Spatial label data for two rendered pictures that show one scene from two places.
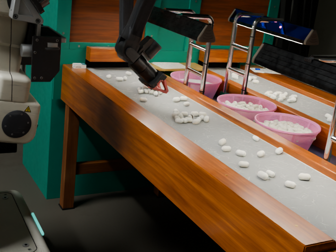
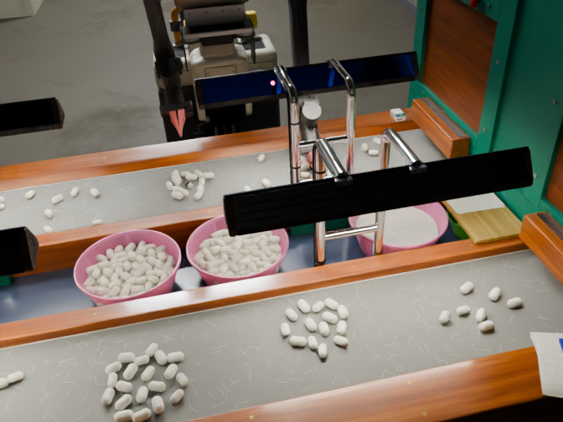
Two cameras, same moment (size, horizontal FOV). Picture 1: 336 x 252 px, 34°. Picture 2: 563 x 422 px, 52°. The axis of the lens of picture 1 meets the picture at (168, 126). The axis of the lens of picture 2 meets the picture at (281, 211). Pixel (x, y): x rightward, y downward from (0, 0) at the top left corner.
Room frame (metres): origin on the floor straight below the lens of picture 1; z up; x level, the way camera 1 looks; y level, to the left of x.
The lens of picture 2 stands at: (2.87, -1.39, 1.70)
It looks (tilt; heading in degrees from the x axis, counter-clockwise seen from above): 36 degrees down; 110
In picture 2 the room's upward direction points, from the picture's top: 3 degrees counter-clockwise
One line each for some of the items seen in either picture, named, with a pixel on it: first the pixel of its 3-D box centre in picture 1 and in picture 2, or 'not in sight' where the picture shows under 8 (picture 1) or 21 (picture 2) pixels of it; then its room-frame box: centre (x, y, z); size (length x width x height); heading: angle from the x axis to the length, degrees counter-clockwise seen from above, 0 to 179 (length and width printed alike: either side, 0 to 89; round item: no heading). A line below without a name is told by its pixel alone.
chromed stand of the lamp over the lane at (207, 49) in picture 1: (182, 59); (315, 147); (2.50, -0.03, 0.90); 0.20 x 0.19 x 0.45; 30
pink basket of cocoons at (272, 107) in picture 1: (245, 112); (239, 256); (2.37, -0.34, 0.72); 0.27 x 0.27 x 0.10
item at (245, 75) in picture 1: (252, 60); (362, 233); (2.70, -0.37, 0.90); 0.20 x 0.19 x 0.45; 30
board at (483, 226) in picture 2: (175, 66); (472, 202); (2.94, 0.00, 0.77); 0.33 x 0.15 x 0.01; 120
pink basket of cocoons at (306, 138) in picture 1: (285, 133); (131, 275); (2.13, -0.48, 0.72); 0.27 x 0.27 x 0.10
